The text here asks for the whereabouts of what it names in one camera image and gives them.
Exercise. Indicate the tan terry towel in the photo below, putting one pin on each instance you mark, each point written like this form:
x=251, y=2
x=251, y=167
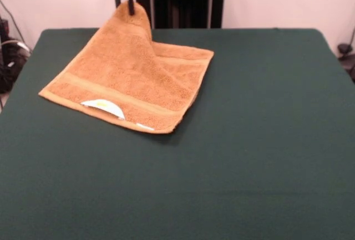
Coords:
x=124, y=79

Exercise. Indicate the small black adapter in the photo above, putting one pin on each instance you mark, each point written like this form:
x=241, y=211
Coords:
x=4, y=28

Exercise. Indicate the dark green table cloth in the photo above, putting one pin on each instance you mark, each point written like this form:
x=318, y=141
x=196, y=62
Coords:
x=249, y=154

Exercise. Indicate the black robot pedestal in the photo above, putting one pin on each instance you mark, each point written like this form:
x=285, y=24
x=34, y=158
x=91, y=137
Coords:
x=180, y=1

